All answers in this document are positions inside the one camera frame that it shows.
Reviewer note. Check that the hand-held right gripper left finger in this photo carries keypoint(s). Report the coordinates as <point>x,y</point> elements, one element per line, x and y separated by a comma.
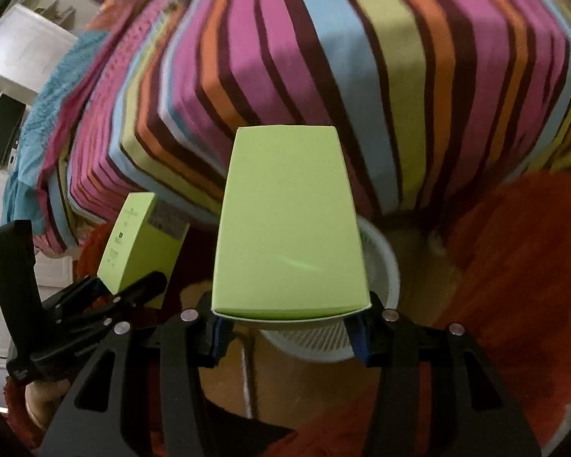
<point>221,340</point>

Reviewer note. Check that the striped bed sheet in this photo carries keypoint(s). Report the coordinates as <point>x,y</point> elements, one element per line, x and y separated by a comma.
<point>409,81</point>

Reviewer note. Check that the white plastic basket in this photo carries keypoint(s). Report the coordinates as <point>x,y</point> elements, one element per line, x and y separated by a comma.
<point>314,340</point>

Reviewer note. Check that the black television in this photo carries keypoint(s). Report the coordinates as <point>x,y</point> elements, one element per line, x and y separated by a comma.
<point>0,128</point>

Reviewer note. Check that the white wall shelf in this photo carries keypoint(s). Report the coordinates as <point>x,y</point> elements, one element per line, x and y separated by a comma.
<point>54,13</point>

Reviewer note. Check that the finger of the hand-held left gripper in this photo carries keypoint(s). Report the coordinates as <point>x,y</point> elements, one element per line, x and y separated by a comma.
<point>138,290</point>
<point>76,295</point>

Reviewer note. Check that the teal blanket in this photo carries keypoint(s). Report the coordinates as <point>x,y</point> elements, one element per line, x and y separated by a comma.
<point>43,119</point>

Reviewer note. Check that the white cabinet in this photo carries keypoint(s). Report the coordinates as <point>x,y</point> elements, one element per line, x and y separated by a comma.
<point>33,52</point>

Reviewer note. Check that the green box with grey label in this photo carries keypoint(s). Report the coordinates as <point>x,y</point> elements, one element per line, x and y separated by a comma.
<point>133,238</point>

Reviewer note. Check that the orange patterned quilt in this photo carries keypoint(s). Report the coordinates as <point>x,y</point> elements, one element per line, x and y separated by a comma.
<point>123,4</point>

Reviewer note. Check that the plain green cardboard box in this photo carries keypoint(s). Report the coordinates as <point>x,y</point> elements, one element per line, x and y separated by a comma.
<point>285,223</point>

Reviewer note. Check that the person's left hand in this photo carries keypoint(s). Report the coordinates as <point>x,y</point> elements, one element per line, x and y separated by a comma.
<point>43,404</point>

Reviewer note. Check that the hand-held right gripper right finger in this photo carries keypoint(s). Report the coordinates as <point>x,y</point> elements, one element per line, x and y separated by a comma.
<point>361,342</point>

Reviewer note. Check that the red shaggy rug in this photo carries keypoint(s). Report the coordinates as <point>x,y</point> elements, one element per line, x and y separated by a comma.
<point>518,257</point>

